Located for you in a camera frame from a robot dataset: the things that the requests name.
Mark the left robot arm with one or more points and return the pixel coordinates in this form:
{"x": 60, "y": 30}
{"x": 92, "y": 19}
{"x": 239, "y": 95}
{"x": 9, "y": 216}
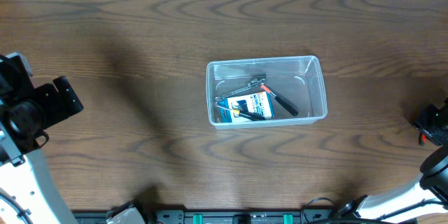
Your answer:
{"x": 28, "y": 193}

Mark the silver wrench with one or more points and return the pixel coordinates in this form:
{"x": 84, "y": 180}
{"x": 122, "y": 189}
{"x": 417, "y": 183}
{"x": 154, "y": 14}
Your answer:
{"x": 238, "y": 91}

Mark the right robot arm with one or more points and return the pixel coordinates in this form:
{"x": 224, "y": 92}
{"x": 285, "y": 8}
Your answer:
{"x": 427, "y": 194}

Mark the small claw hammer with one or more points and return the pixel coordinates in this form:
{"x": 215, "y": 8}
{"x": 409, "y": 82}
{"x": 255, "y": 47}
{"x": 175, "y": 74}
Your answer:
{"x": 285, "y": 104}

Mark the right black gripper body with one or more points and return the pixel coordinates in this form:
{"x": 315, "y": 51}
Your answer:
{"x": 428, "y": 126}

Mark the red handled pliers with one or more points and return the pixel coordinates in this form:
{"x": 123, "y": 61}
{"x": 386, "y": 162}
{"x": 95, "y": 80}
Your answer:
{"x": 422, "y": 139}

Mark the clear plastic container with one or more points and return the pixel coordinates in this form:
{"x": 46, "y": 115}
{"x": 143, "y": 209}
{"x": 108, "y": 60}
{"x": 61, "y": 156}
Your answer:
{"x": 298, "y": 80}

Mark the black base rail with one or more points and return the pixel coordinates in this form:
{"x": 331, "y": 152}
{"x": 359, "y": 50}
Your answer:
{"x": 235, "y": 217}

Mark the blue white screw box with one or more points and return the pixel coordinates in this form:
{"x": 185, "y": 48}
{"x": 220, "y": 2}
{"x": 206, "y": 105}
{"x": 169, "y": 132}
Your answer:
{"x": 258, "y": 103}

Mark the black yellow screwdriver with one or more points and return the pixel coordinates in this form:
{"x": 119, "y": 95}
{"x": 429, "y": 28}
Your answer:
{"x": 241, "y": 113}

